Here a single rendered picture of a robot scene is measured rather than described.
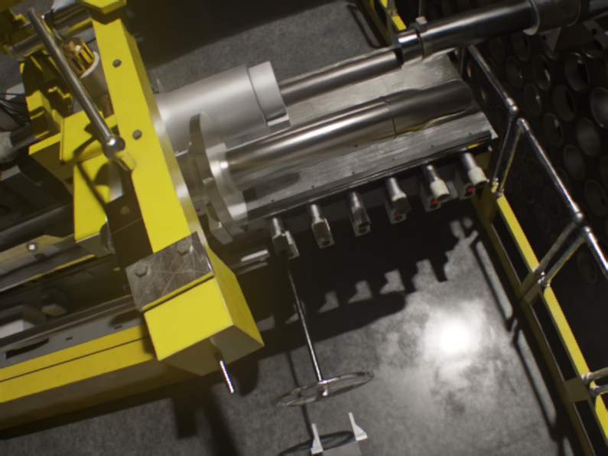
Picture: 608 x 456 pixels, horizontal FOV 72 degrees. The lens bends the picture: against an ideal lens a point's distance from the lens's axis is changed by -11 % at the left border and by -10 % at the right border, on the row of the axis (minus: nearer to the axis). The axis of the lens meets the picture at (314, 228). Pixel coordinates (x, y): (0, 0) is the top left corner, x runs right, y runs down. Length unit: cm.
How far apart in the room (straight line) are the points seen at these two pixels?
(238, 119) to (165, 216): 97
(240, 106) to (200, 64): 246
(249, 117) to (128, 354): 132
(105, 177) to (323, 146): 61
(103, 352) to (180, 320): 191
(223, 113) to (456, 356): 175
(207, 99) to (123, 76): 74
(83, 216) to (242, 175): 48
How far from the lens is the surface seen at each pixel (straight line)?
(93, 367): 248
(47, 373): 266
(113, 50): 99
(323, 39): 387
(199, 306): 56
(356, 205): 191
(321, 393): 172
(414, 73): 225
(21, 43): 147
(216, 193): 127
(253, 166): 138
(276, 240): 190
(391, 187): 194
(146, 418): 296
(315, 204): 194
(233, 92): 161
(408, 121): 141
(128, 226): 75
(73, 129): 131
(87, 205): 118
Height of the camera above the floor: 258
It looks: 63 degrees down
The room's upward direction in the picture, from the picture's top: 23 degrees counter-clockwise
